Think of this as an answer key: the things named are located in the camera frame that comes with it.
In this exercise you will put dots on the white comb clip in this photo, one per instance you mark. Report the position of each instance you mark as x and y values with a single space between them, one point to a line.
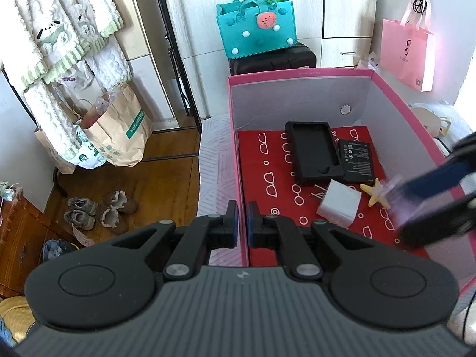
446 125

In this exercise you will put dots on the teal felt handbag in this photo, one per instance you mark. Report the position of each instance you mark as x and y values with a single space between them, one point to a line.
253 37

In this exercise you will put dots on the grey sneaker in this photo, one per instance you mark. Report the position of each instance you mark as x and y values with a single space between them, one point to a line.
80 220
83 205

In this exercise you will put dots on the yellow cloth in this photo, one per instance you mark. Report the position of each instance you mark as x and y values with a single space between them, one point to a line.
13 319

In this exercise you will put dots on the pink cardboard box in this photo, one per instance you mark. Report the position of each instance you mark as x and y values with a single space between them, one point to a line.
235 148

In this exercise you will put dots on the brown paper bag green label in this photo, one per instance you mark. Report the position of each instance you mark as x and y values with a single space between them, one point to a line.
122 130

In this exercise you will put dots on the black clothes rack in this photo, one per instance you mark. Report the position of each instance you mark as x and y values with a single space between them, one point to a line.
174 44

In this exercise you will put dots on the yellow star hair clip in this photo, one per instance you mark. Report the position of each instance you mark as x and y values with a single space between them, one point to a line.
375 193

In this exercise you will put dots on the black silicone case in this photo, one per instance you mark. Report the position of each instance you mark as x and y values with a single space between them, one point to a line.
316 148

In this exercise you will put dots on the clear plastic bag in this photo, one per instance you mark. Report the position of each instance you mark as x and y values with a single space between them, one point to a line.
368 60

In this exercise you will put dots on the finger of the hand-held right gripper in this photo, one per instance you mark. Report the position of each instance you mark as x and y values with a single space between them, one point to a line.
438 223
431 178

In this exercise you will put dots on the pink shopping bag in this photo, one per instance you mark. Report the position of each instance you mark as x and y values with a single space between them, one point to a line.
405 55

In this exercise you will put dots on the dark wooden cabinet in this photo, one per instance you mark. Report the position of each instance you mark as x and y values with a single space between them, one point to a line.
22 238

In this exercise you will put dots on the brown fleece boot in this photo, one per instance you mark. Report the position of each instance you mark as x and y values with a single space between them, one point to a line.
114 222
121 202

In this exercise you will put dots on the red glasses-print box liner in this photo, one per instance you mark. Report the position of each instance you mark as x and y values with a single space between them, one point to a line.
279 178

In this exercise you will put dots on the black battery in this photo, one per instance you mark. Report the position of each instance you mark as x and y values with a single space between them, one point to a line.
357 160

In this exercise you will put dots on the white plastic bag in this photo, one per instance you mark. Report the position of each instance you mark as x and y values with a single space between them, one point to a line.
76 78

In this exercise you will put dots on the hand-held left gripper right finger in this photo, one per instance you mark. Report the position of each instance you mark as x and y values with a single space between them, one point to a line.
253 225

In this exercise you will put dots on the white fluffy robe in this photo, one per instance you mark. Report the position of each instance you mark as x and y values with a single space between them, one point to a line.
44 15

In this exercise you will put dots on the brown paper bag green pattern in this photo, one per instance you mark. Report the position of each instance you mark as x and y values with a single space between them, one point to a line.
67 148

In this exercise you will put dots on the white charger adapter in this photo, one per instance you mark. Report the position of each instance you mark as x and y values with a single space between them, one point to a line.
338 202

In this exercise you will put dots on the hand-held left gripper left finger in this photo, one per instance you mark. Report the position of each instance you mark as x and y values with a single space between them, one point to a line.
233 225

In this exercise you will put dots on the black suitcase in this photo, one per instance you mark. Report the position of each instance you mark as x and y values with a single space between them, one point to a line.
275 61

